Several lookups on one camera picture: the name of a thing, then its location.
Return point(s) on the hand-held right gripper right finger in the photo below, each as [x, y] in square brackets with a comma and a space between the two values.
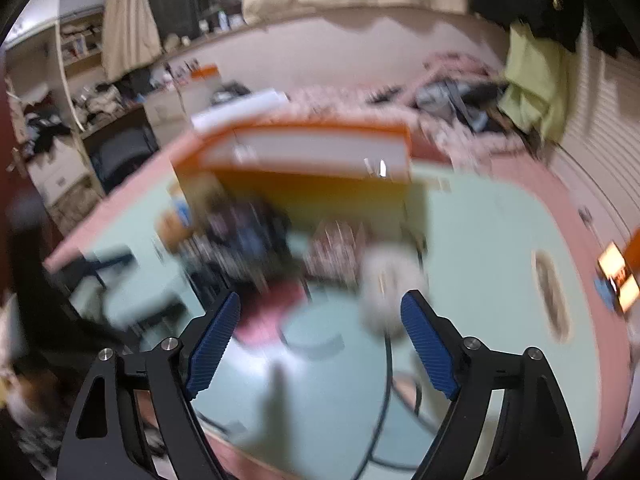
[430, 345]

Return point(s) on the brown patterned booklet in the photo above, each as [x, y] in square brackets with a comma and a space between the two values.
[335, 250]

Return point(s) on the white paper roll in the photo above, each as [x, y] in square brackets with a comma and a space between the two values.
[235, 110]

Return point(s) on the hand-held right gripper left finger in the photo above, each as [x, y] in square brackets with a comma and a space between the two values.
[215, 345]

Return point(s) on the pink knitted scarf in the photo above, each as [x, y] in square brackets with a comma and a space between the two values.
[460, 62]

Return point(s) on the grey blue garment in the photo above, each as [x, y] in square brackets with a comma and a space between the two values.
[440, 95]

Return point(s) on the orange cardboard box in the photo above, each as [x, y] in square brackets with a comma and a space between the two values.
[310, 190]

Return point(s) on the bear plush with blue hat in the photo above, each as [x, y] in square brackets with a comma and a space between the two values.
[177, 215]

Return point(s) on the dark grey bag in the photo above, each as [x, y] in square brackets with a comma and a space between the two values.
[230, 92]

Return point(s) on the white fur pom-pom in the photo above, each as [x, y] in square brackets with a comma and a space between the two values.
[385, 290]

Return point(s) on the orange and white box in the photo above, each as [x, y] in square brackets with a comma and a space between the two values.
[205, 72]

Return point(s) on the mint green lap table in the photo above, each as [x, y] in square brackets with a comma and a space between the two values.
[490, 240]

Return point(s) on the pink floral blanket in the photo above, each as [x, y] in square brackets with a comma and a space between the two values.
[330, 97]

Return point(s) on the cluttered white shelf unit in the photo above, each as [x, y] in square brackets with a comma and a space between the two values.
[75, 50]

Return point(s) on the light green garment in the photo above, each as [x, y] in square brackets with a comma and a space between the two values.
[535, 85]

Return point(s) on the white louvered door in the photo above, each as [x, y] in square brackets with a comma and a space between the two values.
[600, 160]

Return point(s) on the white bedside cabinet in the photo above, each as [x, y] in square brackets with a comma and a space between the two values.
[165, 110]

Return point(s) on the black pouch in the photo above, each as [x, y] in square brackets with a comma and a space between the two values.
[250, 240]

